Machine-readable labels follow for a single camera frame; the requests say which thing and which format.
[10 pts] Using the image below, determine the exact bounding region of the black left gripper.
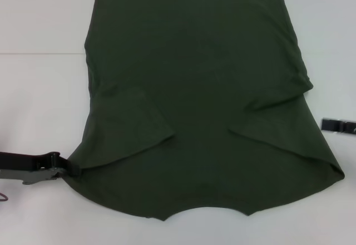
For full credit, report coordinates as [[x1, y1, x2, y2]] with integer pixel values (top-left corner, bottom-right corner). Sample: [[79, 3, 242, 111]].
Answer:
[[0, 151, 81, 186]]

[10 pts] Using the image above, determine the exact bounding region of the dark green t-shirt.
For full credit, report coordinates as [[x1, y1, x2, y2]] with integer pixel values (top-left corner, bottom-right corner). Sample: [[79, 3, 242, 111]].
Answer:
[[65, 0, 345, 223]]

